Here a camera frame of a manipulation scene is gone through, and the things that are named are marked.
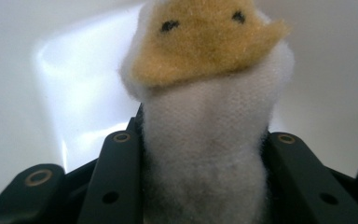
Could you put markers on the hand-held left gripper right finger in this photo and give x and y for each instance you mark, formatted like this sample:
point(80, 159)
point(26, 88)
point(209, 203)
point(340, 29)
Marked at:
point(304, 186)

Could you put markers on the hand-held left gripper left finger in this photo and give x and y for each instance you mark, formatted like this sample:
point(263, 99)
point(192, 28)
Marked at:
point(118, 180)

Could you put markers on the white fuzzy glove yellow patch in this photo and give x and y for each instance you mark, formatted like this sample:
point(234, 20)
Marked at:
point(208, 130)

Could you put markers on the white plastic storage bin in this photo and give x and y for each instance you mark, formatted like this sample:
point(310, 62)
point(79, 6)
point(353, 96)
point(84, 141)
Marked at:
point(28, 77)

